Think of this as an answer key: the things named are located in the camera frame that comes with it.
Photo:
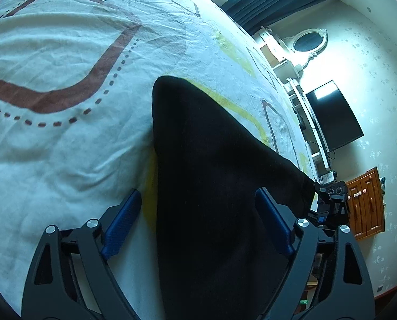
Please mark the wooden cabinet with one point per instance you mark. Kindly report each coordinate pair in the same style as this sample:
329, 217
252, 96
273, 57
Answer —
368, 206

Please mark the black television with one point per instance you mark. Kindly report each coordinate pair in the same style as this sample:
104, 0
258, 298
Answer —
335, 116

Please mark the white television stand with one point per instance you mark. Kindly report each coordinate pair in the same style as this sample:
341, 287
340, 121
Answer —
321, 153

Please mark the dark blue curtain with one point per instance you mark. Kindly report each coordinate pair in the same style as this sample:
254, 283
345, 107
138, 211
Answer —
268, 6

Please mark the small white box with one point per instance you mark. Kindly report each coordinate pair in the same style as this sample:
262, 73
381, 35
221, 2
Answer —
328, 176

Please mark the black pants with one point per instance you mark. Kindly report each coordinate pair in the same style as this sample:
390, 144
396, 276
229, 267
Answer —
211, 190

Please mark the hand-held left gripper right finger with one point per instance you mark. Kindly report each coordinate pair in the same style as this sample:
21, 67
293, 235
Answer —
273, 221

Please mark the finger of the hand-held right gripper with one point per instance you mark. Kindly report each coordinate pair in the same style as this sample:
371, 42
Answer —
318, 186

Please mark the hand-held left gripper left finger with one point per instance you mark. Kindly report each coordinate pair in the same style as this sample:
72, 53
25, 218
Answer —
123, 221

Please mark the white patterned bed sheet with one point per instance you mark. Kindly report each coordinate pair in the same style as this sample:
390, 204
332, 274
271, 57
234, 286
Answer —
51, 156

